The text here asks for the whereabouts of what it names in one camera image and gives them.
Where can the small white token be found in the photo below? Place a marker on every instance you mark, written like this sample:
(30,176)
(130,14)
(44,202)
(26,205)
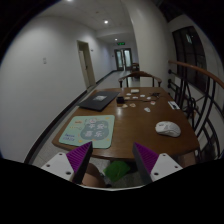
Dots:
(147,109)

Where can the white booklet at table edge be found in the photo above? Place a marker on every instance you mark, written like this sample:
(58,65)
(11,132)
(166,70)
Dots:
(173,105)

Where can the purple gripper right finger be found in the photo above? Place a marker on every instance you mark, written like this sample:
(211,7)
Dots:
(153,166)

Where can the light green mouse pad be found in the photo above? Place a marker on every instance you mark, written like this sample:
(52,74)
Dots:
(84,129)

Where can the small black box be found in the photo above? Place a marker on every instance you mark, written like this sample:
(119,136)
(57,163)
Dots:
(120,100)

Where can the white computer mouse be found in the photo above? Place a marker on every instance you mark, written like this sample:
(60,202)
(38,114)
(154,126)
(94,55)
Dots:
(168,128)

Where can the green exit sign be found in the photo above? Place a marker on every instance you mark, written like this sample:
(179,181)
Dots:
(120,43)

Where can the wooden chair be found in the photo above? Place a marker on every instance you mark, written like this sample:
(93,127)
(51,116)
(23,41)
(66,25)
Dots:
(138,74)

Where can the black closed laptop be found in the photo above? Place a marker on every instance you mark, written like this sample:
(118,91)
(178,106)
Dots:
(98,101)

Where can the green object under table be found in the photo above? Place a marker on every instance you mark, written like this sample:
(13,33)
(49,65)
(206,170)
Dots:
(116,170)

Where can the white card on table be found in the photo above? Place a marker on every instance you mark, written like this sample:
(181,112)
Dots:
(134,90)

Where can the double glass door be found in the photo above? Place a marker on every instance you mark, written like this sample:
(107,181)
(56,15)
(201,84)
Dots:
(123,58)

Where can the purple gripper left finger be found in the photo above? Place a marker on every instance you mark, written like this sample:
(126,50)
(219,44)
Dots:
(70,166)

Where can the beige side door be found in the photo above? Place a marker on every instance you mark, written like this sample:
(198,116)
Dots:
(86,63)

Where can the wooden stair handrail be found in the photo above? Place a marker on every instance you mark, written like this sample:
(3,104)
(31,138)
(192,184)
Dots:
(201,70)

